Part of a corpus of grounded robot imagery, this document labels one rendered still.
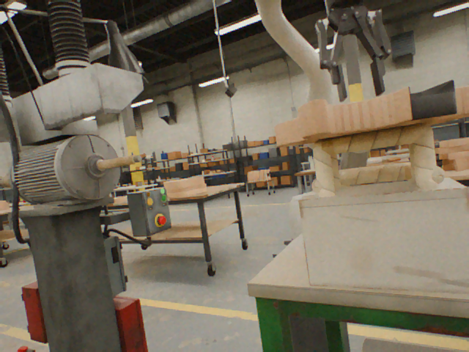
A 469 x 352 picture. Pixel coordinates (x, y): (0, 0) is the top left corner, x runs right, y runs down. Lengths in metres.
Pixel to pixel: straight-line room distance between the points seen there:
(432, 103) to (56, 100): 1.03
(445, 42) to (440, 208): 11.64
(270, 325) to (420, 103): 0.52
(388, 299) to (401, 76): 11.45
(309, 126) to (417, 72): 11.56
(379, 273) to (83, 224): 1.15
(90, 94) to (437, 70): 11.46
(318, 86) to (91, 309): 1.22
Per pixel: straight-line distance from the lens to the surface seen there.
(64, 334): 1.52
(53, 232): 1.38
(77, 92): 1.08
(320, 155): 0.59
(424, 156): 0.59
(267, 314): 0.72
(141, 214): 1.42
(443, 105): 0.47
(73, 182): 1.23
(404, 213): 0.59
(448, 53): 12.10
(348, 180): 0.75
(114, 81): 1.04
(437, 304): 0.62
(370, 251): 0.60
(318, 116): 0.41
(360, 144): 0.58
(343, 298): 0.63
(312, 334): 1.72
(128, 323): 1.60
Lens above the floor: 1.19
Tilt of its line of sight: 3 degrees down
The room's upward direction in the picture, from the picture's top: 8 degrees counter-clockwise
